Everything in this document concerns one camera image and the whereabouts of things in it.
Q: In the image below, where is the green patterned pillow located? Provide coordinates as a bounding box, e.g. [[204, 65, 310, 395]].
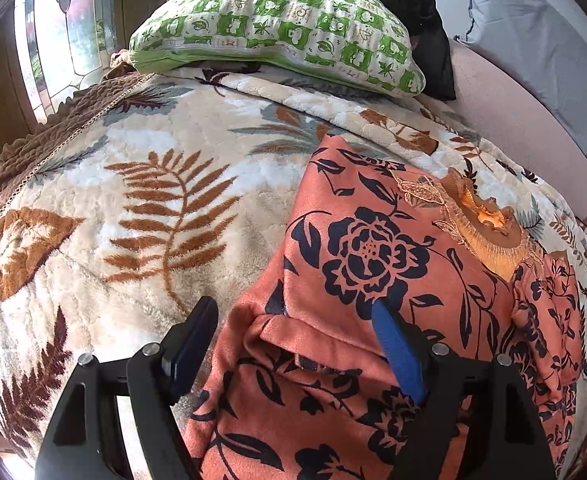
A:
[[130, 0, 427, 97]]

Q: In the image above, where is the black cloth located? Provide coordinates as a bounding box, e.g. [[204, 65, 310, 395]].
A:
[[272, 0, 457, 101]]

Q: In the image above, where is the orange floral garment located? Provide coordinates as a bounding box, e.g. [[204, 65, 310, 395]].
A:
[[181, 132, 587, 480]]

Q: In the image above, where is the stained glass window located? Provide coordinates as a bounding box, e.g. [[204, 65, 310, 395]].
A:
[[14, 0, 124, 126]]

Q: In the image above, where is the pink bedsheet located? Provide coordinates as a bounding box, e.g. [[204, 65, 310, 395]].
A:
[[448, 40, 587, 223]]

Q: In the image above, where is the cream leaf print blanket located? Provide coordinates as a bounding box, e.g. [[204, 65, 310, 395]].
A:
[[0, 67, 587, 466]]

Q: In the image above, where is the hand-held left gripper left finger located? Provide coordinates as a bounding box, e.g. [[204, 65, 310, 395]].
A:
[[34, 296, 219, 480]]

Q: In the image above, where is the grey pillow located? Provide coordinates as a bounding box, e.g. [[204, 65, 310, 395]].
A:
[[454, 0, 587, 163]]

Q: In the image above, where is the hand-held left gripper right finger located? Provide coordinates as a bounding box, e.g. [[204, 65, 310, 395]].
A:
[[372, 300, 557, 480]]

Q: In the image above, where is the brown quilted frilled bedspread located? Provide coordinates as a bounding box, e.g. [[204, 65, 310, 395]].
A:
[[0, 50, 157, 261]]

